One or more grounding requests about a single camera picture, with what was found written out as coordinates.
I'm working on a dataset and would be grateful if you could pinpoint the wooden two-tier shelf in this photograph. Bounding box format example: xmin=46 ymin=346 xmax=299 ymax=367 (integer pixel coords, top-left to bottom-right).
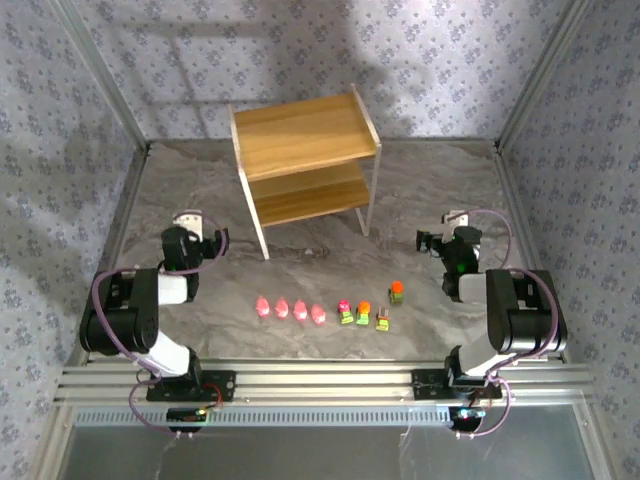
xmin=228 ymin=83 xmax=384 ymax=261

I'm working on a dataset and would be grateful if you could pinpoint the grey metal sheet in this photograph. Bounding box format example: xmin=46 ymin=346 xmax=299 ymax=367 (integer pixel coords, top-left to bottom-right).
xmin=54 ymin=424 xmax=599 ymax=480

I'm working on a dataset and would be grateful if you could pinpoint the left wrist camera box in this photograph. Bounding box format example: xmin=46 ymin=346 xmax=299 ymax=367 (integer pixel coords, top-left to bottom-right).
xmin=172 ymin=208 xmax=205 ymax=237

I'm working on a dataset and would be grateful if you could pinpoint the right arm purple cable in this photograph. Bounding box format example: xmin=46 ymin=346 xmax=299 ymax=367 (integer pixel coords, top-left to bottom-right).
xmin=449 ymin=208 xmax=564 ymax=441

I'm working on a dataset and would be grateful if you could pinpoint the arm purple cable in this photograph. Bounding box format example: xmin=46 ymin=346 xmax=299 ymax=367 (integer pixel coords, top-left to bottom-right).
xmin=93 ymin=214 xmax=231 ymax=441
xmin=449 ymin=208 xmax=564 ymax=441

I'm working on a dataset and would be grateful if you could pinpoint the aluminium frame side bar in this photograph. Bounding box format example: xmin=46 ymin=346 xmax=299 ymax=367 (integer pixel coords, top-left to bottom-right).
xmin=72 ymin=144 xmax=154 ymax=366
xmin=492 ymin=142 xmax=569 ymax=364

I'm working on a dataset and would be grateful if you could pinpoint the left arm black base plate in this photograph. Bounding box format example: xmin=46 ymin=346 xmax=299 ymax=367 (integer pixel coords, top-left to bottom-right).
xmin=145 ymin=369 xmax=237 ymax=403

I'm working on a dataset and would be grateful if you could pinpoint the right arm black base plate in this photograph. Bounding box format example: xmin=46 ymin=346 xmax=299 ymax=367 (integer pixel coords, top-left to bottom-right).
xmin=411 ymin=368 xmax=504 ymax=401

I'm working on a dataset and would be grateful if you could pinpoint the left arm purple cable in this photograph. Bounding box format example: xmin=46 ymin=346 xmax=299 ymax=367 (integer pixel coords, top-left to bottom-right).
xmin=93 ymin=214 xmax=231 ymax=441

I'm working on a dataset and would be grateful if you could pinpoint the aluminium mounting rail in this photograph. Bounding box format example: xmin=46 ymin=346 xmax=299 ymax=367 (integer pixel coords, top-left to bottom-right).
xmin=53 ymin=357 xmax=594 ymax=406

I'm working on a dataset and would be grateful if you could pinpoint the aluminium frame post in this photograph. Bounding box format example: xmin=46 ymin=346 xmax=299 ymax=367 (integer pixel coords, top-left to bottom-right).
xmin=493 ymin=0 xmax=597 ymax=151
xmin=52 ymin=0 xmax=152 ymax=151

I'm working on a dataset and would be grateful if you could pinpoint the grey slotted cable duct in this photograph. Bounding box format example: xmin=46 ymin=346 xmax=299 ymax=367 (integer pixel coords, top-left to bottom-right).
xmin=72 ymin=405 xmax=454 ymax=427

